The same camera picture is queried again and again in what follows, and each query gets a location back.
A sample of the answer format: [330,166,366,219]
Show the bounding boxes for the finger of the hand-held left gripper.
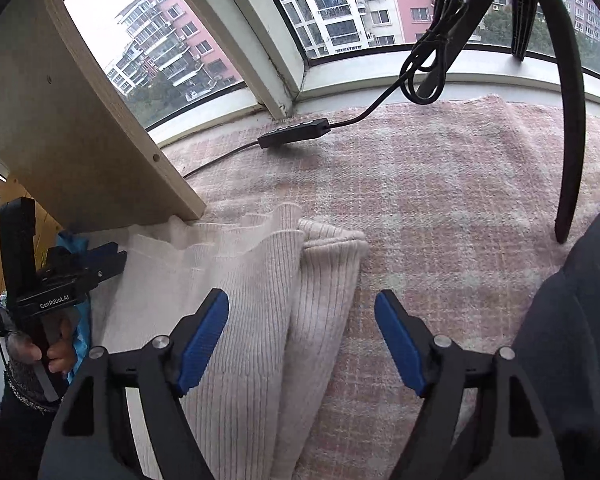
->
[82,241,121,266]
[87,250,129,283]

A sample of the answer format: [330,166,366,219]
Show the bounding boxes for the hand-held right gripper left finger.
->
[37,287,230,480]

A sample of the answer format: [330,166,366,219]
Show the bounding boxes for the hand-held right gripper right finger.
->
[374,290,566,480]

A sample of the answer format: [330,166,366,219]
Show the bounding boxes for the cream ribbed knit sweater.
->
[87,202,370,480]

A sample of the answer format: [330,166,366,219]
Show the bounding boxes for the person's left forearm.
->
[0,355,71,413]

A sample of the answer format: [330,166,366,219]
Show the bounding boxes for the person's left hand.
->
[7,307,81,376]

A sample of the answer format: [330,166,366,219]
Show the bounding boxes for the blue pinstriped garment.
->
[55,230,93,386]

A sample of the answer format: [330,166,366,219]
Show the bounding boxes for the light wooden board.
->
[0,0,208,233]

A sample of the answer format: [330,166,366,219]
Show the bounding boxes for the pink plaid blanket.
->
[162,94,600,480]

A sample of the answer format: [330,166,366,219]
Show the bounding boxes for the dark grey garment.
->
[512,200,600,480]

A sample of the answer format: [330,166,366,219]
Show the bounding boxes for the black tripod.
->
[415,0,588,246]

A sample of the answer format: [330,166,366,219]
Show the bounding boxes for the apartment buildings outside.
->
[105,0,600,111]

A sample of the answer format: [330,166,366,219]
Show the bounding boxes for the black cable with inline controller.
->
[182,0,481,178]

